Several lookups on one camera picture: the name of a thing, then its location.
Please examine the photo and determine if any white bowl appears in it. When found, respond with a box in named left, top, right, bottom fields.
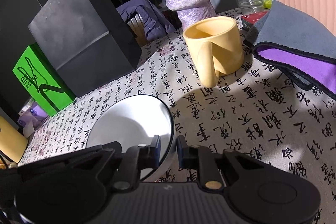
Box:
left=87, top=95, right=176, bottom=181

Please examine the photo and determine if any yellow thermos jug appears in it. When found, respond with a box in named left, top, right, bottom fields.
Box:
left=0, top=117, right=28, bottom=163

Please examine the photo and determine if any calligraphy print tablecloth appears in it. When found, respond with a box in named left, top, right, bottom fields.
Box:
left=20, top=31, right=335, bottom=223

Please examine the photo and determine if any purple tissue pack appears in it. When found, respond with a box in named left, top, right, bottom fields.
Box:
left=18, top=102, right=49, bottom=138

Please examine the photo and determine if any yellow mug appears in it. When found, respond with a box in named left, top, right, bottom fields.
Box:
left=183, top=16, right=244, bottom=88

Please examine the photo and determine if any green paper bag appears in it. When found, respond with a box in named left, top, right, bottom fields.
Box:
left=13, top=43, right=76, bottom=117

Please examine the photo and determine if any black paper bag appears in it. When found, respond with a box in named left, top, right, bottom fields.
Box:
left=28, top=0, right=142, bottom=97

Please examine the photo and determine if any purple jacket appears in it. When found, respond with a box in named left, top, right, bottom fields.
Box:
left=116, top=0, right=176, bottom=42

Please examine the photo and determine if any small red box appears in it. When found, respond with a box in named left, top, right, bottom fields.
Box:
left=241, top=10, right=268, bottom=31

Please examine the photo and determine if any grey purple cloth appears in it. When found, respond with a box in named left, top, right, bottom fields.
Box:
left=243, top=1, right=335, bottom=98

